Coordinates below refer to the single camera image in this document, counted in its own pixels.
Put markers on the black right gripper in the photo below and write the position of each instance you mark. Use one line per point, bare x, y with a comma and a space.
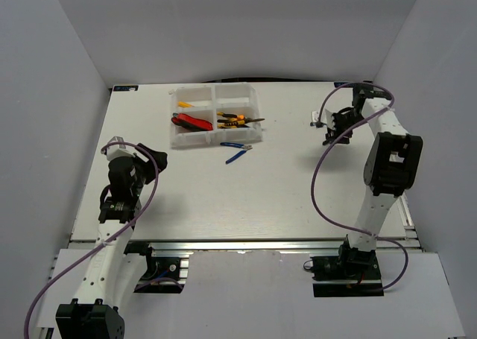
332, 135

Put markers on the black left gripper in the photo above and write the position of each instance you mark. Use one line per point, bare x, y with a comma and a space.
150, 165

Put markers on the yellow handle screwdriver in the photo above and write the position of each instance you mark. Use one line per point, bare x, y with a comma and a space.
184, 104

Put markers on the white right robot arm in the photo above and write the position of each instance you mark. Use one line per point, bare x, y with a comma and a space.
391, 166

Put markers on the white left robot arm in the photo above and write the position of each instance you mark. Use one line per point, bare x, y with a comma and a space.
113, 268

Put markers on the blue sticker right corner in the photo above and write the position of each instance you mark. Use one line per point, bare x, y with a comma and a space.
343, 84

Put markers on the blue sticker corner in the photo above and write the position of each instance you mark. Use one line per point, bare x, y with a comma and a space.
343, 84
125, 88

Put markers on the blue sticker left corner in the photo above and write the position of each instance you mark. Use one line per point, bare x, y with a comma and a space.
125, 88

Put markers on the white compartment tray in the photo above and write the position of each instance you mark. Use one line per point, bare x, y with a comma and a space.
236, 98

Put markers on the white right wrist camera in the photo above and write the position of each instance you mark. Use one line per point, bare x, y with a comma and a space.
323, 119

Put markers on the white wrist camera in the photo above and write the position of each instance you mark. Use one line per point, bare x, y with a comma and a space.
323, 119
115, 148

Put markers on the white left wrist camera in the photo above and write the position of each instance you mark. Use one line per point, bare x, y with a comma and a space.
115, 148

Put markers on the aluminium rail front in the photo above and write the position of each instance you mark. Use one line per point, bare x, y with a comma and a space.
184, 246

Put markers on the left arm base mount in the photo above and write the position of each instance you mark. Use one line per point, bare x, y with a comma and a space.
165, 269

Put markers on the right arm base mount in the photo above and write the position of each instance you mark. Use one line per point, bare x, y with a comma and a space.
331, 280

